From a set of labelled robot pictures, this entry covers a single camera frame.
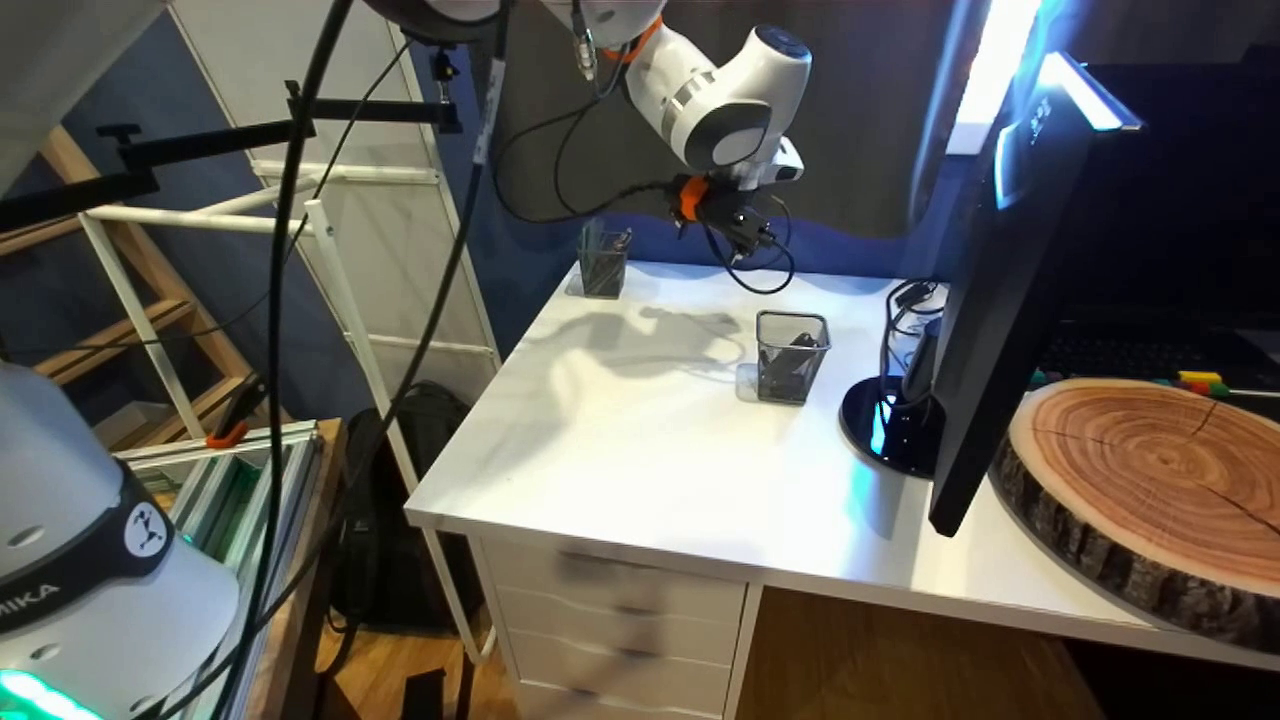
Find orange wrapped cable plug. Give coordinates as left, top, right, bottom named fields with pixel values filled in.
left=672, top=170, right=713, bottom=227

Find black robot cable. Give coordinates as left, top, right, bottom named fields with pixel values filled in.
left=486, top=44, right=685, bottom=230

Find wood log slice cushion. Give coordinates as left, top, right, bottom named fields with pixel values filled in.
left=987, top=374, right=1280, bottom=657

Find white drawer unit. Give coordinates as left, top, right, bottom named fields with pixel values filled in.
left=473, top=531, right=768, bottom=720

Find black boom bar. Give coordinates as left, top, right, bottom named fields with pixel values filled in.
left=0, top=90, right=464, bottom=235

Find thick black stand cable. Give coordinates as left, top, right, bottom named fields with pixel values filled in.
left=206, top=0, right=364, bottom=720

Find bright window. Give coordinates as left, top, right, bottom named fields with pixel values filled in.
left=943, top=0, right=1051, bottom=157

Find dark grey curtain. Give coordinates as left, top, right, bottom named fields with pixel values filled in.
left=505, top=0, right=993, bottom=249

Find black backpack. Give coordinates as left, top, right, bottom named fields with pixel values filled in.
left=326, top=374, right=473, bottom=632

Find black desk cables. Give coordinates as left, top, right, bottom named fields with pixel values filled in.
left=876, top=276, right=954, bottom=390

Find wooden ladder frame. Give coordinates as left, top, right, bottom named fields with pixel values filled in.
left=0, top=123, right=255, bottom=452

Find black braided cable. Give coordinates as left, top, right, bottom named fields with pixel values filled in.
left=693, top=196, right=803, bottom=301

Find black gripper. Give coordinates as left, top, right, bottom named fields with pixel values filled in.
left=702, top=170, right=792, bottom=257

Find black computer monitor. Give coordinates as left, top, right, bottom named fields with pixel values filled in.
left=930, top=48, right=1151, bottom=541

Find mesh basket with pens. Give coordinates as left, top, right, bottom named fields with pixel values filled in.
left=751, top=307, right=836, bottom=406

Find white shelf frame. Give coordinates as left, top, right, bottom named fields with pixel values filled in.
left=76, top=157, right=505, bottom=657

